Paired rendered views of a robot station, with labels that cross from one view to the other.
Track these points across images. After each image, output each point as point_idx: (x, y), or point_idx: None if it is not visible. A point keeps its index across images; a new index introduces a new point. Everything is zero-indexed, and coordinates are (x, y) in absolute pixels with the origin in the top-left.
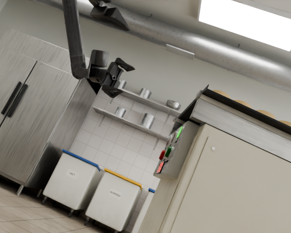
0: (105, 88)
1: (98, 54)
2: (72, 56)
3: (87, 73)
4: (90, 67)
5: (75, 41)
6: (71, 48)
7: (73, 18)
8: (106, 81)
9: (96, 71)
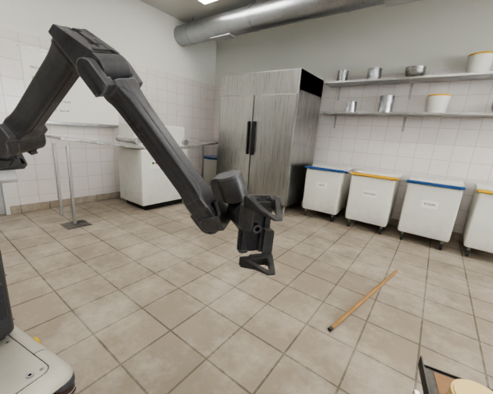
0: (244, 267)
1: (221, 186)
2: (186, 204)
3: (220, 223)
4: (224, 203)
5: (180, 180)
6: (180, 191)
7: (156, 145)
8: (247, 238)
9: (231, 214)
